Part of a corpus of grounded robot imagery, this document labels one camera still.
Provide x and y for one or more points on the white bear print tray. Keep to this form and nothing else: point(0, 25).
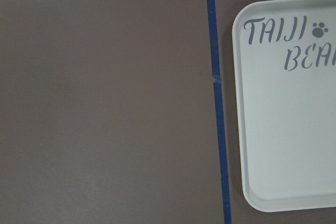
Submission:
point(284, 61)

